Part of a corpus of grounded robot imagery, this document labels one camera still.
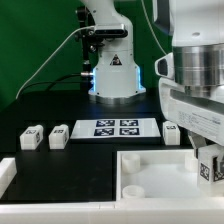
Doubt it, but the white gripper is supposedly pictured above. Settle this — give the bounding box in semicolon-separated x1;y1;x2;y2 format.
159;78;224;174

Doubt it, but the white square table top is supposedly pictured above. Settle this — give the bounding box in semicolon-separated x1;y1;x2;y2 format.
116;149;212;200

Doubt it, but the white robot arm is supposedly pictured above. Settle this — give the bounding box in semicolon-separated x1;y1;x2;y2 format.
80;0;224;148

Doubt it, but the white AprilTag base plate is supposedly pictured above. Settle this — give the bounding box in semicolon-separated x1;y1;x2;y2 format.
71;118;160;139

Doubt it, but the black camera on stand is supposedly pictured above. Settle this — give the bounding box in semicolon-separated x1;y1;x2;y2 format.
75;6;128;90

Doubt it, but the black cable on table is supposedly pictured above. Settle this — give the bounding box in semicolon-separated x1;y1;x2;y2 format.
19;73;84;96

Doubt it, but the white camera cable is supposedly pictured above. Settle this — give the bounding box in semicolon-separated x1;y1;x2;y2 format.
15;25;96;100

